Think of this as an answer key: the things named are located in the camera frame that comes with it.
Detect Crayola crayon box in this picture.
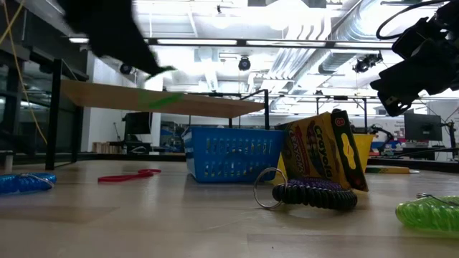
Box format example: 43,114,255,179
365,164,420,176
275,110,369,193

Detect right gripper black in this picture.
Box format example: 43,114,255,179
369,0,459,118

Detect short grey post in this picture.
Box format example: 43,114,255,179
2,150,15,172

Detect silver ventilation duct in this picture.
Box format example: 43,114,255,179
275,0,399,75

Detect black monitor on arm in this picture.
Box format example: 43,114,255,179
404,112,444,142

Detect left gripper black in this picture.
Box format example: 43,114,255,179
57,0,162,77

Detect red rubber band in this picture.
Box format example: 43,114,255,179
97,168,162,183

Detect stack of wooden blocks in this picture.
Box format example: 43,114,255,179
92,141,126,155

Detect yellow extension cord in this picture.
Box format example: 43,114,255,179
0,0,49,145

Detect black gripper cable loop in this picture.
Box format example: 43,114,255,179
375,0,451,40

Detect green rubber band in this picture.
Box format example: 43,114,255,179
138,65,184,110

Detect long ceiling light strip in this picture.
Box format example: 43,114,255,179
67,37,395,50

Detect black computer monitor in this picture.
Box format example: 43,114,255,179
123,111,154,144

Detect green coil wristband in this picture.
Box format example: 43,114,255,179
395,192,459,232

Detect black background table frame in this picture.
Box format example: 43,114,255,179
314,95,369,134

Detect yellow plastic basket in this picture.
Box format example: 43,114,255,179
274,133,376,186

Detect black ceiling track lights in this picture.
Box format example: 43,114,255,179
352,52,384,74

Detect blue coil wristband key ring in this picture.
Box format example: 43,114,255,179
0,172,57,196

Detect wooden shelf riser black legs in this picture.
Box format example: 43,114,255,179
45,58,270,171

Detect blue plastic basket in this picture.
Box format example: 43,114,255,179
181,125,286,184

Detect black coil wristband key ring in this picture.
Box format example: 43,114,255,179
253,166,359,211

